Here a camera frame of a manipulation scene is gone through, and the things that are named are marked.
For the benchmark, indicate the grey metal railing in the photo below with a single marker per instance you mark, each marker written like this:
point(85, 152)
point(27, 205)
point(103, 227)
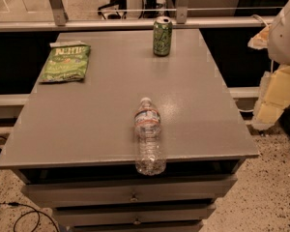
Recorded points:
point(80, 15)

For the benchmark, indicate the middle grey drawer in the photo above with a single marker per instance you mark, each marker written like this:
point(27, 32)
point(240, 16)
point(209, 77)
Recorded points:
point(134, 215)

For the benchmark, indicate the green soda can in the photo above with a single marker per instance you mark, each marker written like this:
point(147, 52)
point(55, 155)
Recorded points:
point(162, 35)

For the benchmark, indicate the grey drawer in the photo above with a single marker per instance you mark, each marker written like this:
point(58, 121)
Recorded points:
point(129, 191)
point(134, 215)

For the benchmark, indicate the green kettle chips bag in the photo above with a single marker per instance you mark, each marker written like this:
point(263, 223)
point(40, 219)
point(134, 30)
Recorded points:
point(67, 61)

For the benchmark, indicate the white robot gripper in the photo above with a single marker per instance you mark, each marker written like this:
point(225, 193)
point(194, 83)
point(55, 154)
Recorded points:
point(285, 38)

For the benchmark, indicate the top grey drawer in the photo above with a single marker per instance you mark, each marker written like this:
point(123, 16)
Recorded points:
point(129, 191)

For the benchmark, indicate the clear plastic water bottle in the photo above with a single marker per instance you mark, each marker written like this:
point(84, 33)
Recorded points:
point(149, 159)

